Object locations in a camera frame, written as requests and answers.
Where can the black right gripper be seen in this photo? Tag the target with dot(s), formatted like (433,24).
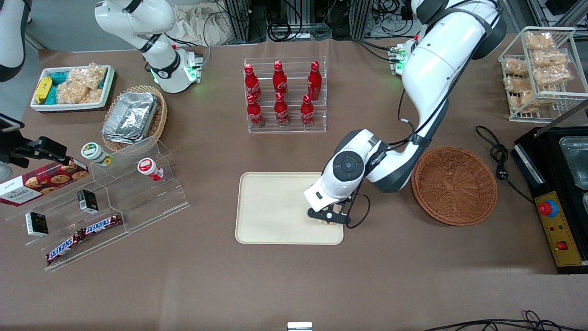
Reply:
(28,151)

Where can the triangular sandwich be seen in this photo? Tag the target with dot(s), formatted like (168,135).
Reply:
(331,223)

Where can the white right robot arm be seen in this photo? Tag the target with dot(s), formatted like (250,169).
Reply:
(161,69)

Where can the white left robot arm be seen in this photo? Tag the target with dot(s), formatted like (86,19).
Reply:
(432,69)

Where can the beige rectangular tray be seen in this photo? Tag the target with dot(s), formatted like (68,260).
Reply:
(271,208)

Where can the light oval wicker basket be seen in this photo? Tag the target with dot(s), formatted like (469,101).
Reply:
(160,119)

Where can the brown round wicker basket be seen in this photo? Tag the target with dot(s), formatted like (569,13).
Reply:
(455,186)

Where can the red tartan cookie box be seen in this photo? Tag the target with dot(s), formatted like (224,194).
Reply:
(43,183)

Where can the green lidded white cup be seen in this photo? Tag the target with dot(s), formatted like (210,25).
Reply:
(94,153)

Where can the white rectangular snack bin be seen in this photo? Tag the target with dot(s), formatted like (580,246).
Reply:
(69,106)

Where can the yellow snack packet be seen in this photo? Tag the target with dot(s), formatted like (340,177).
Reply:
(43,89)

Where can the small black box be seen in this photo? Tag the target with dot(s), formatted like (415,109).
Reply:
(36,224)
(87,201)

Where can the clear bag rice crackers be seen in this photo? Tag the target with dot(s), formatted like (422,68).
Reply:
(82,85)

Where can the teal snack packets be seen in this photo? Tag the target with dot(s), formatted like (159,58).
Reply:
(59,76)

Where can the stacked aluminium foil trays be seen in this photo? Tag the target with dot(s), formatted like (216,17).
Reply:
(131,117)

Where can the brown snickers bar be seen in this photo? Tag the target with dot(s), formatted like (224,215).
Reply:
(103,224)
(64,248)

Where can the clear acrylic bottle rack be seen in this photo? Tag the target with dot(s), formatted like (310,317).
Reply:
(294,124)

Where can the clear acrylic stepped display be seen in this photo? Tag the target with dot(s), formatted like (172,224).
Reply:
(138,197)

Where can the red lidded white cup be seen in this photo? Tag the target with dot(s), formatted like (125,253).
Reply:
(149,168)

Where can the red cola bottle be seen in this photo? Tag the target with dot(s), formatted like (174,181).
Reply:
(314,82)
(307,112)
(251,83)
(255,114)
(279,79)
(281,111)

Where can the small silver metal object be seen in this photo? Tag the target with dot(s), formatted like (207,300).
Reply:
(299,326)

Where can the beige crumpled cloth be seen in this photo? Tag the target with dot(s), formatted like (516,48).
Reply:
(197,25)

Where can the red emergency stop button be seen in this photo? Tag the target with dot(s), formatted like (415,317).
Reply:
(548,209)

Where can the black machine with yellow panel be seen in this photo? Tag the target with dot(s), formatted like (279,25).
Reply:
(546,156)

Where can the bagged fried snack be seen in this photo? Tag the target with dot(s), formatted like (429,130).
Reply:
(539,40)
(526,101)
(551,75)
(517,84)
(515,66)
(549,59)

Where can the steel machine pan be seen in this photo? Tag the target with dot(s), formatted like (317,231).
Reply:
(576,161)

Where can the red rocker switch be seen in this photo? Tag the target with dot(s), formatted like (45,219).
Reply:
(562,245)

